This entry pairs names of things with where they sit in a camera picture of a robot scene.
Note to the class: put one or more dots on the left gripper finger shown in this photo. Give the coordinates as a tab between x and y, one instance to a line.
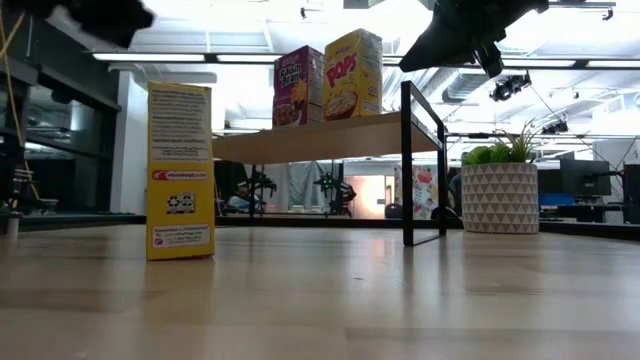
120	20

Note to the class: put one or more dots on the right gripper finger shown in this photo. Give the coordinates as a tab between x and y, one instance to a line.
435	52

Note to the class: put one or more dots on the magenta Raisin Bran cereal box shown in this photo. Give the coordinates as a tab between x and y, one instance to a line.
290	80

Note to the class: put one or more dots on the black background robot arm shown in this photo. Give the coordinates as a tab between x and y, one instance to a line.
262	185
342	192

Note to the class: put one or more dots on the black ceiling spotlight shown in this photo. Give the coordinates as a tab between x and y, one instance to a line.
555	127
507	87

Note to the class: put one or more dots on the green artificial plant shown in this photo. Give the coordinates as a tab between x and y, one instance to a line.
482	155

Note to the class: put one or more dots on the colourful hanging fabric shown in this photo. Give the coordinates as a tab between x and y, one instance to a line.
425	185

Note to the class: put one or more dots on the white triangle-pattern plant pot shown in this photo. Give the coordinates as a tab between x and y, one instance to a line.
500	197

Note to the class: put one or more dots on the black ball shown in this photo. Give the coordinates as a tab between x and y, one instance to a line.
394	211

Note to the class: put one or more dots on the blue bin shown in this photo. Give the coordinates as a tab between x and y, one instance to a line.
555	200

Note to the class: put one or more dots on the black computer monitor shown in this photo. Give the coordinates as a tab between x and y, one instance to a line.
585	177

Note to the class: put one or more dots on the person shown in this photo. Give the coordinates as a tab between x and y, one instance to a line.
242	200

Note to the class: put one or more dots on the small white cylinder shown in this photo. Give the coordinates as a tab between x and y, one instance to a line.
13	227

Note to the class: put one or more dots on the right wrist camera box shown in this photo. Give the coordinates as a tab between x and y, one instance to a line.
490	62

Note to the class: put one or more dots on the wooden shelf with black frame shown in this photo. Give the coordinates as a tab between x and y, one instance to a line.
320	142

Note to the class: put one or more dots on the black metal rig frame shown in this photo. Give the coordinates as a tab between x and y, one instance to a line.
325	221

